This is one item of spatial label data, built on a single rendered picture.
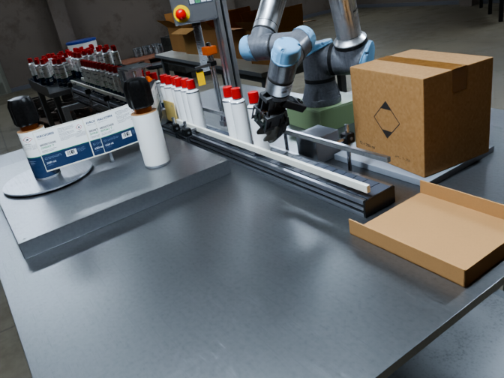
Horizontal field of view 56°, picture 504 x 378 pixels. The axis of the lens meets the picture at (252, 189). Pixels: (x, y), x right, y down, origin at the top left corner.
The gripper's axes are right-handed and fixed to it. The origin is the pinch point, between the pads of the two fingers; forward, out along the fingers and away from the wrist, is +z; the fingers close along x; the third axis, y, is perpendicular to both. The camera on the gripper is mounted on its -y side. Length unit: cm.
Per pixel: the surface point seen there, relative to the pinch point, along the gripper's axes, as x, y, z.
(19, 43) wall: -813, -73, 478
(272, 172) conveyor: 9.4, 5.9, 3.6
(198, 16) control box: -57, -6, -10
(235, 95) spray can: -19.3, 1.6, -3.7
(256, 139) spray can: -3.5, 3.2, 1.8
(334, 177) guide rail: 30.4, 4.9, -14.6
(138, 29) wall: -787, -314, 490
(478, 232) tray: 64, -4, -25
